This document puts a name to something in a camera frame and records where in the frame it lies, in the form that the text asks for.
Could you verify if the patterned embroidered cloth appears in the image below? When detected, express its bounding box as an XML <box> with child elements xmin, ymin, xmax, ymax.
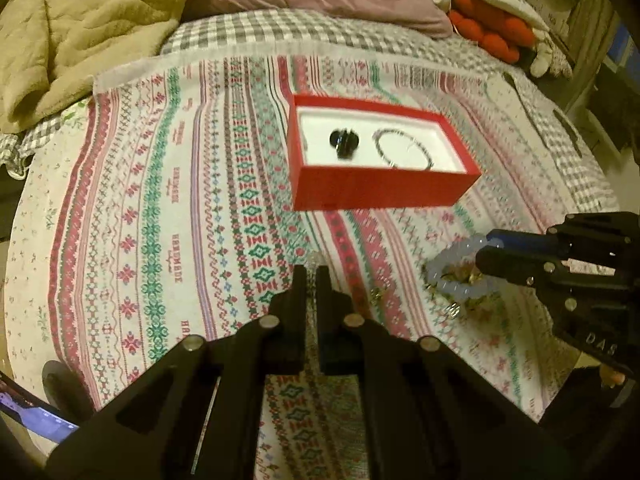
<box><xmin>10</xmin><ymin>52</ymin><xmax>621</xmax><ymax>480</ymax></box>

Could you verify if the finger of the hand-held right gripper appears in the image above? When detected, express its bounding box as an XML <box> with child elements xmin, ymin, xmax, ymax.
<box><xmin>486</xmin><ymin>229</ymin><xmax>572</xmax><ymax>257</ymax></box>
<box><xmin>474</xmin><ymin>246</ymin><xmax>563</xmax><ymax>291</ymax></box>

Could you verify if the storage shelf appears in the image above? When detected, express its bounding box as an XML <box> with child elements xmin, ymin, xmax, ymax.
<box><xmin>520</xmin><ymin>0</ymin><xmax>640</xmax><ymax>126</ymax></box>

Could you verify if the smartphone with lit screen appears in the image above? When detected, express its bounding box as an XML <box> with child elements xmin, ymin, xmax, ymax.
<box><xmin>0</xmin><ymin>372</ymin><xmax>79</xmax><ymax>444</ymax></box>

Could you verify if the beige quilted blanket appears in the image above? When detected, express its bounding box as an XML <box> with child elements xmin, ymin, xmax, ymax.
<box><xmin>0</xmin><ymin>0</ymin><xmax>224</xmax><ymax>134</ymax></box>

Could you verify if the red jewelry box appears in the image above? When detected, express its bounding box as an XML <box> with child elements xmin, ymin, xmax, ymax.
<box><xmin>287</xmin><ymin>94</ymin><xmax>482</xmax><ymax>212</ymax></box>

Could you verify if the floral white bed sheet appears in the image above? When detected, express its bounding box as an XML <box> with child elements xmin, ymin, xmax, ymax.
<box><xmin>2</xmin><ymin>100</ymin><xmax>608</xmax><ymax>423</ymax></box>

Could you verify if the pale blue bead bracelet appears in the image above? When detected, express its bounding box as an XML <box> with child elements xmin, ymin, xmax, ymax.
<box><xmin>425</xmin><ymin>239</ymin><xmax>501</xmax><ymax>303</ymax></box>

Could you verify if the black bead hair tie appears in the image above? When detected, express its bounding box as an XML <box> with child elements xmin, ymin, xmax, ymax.
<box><xmin>329</xmin><ymin>129</ymin><xmax>357</xmax><ymax>157</ymax></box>

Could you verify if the white plush toy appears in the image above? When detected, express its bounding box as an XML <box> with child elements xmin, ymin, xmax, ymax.
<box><xmin>430</xmin><ymin>0</ymin><xmax>574</xmax><ymax>79</ymax></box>

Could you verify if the red plush toy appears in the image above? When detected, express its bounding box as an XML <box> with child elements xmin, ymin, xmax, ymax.
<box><xmin>447</xmin><ymin>0</ymin><xmax>537</xmax><ymax>64</ymax></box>

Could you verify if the dark thin bracelet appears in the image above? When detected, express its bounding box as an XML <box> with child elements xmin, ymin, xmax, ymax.
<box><xmin>374</xmin><ymin>129</ymin><xmax>433</xmax><ymax>170</ymax></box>

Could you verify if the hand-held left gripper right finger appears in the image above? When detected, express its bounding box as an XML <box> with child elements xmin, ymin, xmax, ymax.
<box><xmin>316</xmin><ymin>265</ymin><xmax>591</xmax><ymax>480</ymax></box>

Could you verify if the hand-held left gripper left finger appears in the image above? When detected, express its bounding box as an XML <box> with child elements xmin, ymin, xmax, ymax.
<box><xmin>45</xmin><ymin>264</ymin><xmax>308</xmax><ymax>480</ymax></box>

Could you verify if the yellow bead bracelet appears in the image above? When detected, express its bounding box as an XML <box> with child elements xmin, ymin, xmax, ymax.
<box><xmin>440</xmin><ymin>267</ymin><xmax>503</xmax><ymax>320</ymax></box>

